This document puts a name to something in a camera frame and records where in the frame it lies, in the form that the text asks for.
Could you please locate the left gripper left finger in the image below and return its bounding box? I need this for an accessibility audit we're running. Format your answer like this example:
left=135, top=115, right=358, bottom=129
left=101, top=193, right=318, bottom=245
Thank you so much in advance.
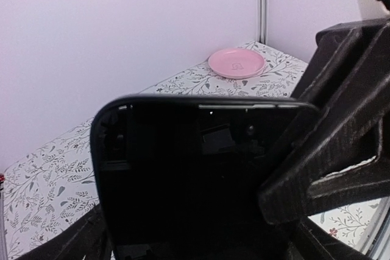
left=19, top=205, right=112, bottom=260

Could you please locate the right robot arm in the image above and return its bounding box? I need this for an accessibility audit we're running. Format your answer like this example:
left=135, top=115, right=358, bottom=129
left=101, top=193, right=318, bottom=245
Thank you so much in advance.
left=258, top=0, right=389, bottom=225

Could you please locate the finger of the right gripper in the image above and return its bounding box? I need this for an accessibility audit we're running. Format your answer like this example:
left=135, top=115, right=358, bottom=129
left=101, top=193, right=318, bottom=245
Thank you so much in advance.
left=257, top=19, right=389, bottom=225

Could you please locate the right aluminium frame post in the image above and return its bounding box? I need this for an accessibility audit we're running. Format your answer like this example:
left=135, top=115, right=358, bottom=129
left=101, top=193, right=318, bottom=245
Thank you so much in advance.
left=257, top=0, right=268, bottom=44

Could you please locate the pink plastic plate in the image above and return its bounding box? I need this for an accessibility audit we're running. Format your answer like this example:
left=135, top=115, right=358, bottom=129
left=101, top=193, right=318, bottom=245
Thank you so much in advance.
left=208, top=48, right=265, bottom=79

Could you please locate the floral patterned table mat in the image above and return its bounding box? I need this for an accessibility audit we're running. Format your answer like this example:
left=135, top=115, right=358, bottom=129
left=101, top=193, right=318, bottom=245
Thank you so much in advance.
left=0, top=40, right=380, bottom=258

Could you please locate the small black phone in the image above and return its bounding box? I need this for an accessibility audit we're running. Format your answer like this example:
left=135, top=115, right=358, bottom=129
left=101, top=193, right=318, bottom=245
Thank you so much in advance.
left=90, top=94, right=319, bottom=259

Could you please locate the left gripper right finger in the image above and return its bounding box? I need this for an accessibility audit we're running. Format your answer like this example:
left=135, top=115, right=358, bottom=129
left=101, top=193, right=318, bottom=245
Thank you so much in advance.
left=283, top=217, right=370, bottom=260

